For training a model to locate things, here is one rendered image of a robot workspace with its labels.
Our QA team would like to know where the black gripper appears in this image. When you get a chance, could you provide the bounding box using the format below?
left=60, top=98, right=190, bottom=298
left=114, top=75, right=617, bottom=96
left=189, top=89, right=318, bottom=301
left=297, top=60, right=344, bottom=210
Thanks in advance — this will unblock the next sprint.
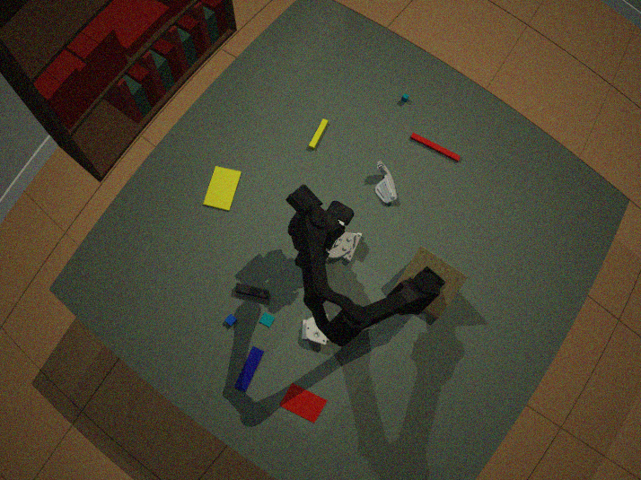
left=294, top=201, right=354, bottom=268

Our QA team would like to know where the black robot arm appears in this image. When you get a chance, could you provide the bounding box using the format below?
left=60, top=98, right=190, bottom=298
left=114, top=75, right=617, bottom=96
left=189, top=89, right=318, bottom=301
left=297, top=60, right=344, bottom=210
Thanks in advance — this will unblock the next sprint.
left=286, top=184, right=445, bottom=346

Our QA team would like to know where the yellow rectangular bar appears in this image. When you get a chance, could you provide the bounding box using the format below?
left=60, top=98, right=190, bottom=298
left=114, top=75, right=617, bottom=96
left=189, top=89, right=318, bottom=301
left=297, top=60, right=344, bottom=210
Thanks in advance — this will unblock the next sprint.
left=309, top=119, right=329, bottom=150

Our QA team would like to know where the red flat bar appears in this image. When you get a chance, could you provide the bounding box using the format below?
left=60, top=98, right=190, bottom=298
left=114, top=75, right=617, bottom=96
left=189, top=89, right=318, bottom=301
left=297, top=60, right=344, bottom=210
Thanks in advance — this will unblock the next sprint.
left=410, top=133, right=460, bottom=162

